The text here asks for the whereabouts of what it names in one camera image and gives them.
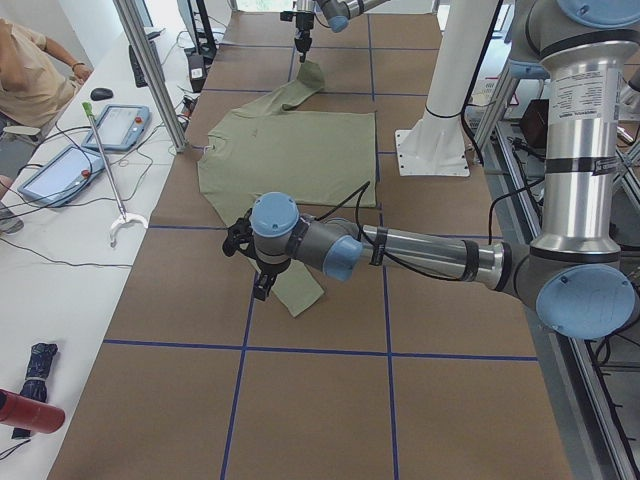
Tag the teach pendant tablet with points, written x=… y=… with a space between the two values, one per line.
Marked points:
x=62 y=178
x=121 y=126

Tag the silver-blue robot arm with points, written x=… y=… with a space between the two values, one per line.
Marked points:
x=551 y=33
x=337 y=14

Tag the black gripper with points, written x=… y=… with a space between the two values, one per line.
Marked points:
x=303 y=22
x=268 y=270

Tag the near teach pendant tablet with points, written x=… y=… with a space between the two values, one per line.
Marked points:
x=62 y=178

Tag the olive green long-sleeve shirt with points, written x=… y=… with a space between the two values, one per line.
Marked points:
x=268 y=157

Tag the far teach pendant tablet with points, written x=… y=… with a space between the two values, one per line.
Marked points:
x=121 y=126

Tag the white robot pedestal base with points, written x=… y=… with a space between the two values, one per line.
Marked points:
x=435 y=145

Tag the folded dark blue umbrella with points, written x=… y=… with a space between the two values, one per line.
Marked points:
x=34 y=387

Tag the aluminium frame post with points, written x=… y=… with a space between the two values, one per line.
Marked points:
x=133 y=27

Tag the red cylinder bottle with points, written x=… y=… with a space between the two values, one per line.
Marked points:
x=14 y=410

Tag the black keyboard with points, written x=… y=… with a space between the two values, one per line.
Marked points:
x=138 y=73

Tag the reacher grabber tool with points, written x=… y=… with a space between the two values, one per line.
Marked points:
x=125 y=217

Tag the black box on floor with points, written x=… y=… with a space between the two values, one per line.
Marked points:
x=534 y=123

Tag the person in beige shirt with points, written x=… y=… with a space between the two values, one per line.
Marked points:
x=39 y=77

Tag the aluminium frame rail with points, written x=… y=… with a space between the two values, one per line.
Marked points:
x=569 y=275

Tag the black power adapter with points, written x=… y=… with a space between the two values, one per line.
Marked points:
x=197 y=72

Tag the black computer mouse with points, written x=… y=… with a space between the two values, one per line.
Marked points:
x=99 y=94

